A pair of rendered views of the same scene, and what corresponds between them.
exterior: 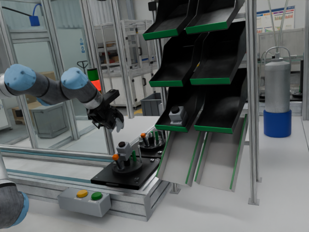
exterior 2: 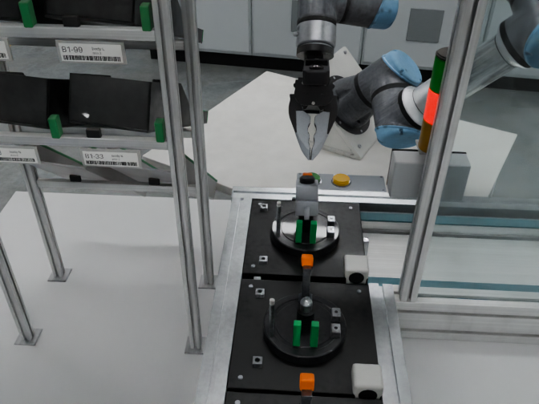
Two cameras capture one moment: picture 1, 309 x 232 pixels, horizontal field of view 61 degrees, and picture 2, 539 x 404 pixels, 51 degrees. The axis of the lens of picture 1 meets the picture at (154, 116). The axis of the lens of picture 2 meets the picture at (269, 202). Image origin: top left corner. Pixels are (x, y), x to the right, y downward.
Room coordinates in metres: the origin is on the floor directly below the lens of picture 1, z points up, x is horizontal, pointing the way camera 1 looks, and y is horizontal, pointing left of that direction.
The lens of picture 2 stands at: (1.86, -0.28, 1.72)
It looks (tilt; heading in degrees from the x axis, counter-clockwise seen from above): 37 degrees down; 156
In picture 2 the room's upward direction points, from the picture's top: 1 degrees clockwise
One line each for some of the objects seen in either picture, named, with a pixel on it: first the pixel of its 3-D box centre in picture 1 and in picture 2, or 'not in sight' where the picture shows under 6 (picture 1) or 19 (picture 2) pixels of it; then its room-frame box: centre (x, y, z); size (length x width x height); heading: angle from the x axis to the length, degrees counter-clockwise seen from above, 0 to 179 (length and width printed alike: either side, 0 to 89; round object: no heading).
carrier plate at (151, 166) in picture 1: (128, 170); (305, 238); (1.07, 0.15, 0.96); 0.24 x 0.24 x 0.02; 63
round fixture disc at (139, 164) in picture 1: (127, 166); (305, 231); (1.07, 0.15, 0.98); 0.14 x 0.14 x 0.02
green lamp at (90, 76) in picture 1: (93, 75); (449, 73); (1.27, 0.27, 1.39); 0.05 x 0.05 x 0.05
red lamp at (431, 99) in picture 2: (94, 85); (443, 104); (1.27, 0.27, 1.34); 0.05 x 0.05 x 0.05
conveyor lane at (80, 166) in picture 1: (82, 171); (447, 270); (1.23, 0.41, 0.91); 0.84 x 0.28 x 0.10; 63
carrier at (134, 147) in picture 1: (151, 138); (305, 314); (1.30, 0.03, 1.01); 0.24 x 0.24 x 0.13; 63
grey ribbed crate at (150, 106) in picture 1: (170, 104); not in sight; (3.18, -0.22, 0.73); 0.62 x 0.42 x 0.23; 63
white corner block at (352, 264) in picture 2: not in sight; (355, 269); (1.21, 0.19, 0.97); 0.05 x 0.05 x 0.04; 63
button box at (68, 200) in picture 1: (83, 201); (339, 191); (0.92, 0.32, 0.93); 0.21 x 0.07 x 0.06; 63
